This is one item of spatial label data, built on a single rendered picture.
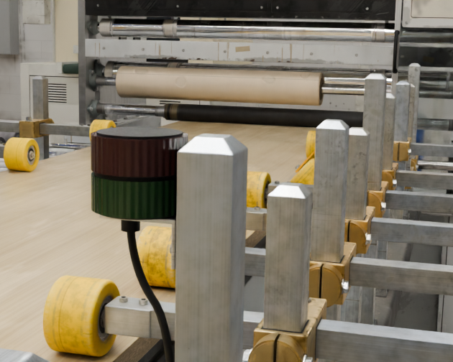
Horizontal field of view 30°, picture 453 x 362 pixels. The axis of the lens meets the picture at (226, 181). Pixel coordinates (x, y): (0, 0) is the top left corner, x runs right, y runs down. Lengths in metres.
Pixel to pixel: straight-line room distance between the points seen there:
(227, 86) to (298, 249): 2.42
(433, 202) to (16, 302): 0.78
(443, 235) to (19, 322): 0.63
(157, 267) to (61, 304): 0.25
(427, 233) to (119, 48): 2.17
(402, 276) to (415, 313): 2.27
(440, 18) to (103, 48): 1.26
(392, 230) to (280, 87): 1.86
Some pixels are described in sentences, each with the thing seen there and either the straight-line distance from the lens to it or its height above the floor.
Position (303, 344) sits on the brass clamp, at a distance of 0.76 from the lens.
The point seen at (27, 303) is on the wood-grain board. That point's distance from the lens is 1.08.
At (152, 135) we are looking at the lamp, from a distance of 0.50.
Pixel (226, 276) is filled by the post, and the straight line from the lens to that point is 0.50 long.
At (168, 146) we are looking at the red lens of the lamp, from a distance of 0.50.
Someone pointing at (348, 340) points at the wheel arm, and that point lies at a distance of 0.81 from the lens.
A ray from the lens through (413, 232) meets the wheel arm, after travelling 1.29.
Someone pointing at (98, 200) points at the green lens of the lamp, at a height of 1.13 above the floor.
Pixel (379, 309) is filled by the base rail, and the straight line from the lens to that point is 1.71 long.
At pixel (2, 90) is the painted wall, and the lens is 10.95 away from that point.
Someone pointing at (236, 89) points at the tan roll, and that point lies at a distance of 3.14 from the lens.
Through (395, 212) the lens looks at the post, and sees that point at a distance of 2.26.
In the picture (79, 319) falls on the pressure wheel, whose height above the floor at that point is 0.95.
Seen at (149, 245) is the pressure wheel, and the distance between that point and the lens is 1.09.
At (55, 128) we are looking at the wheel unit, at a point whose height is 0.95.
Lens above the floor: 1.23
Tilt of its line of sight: 10 degrees down
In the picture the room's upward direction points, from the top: 1 degrees clockwise
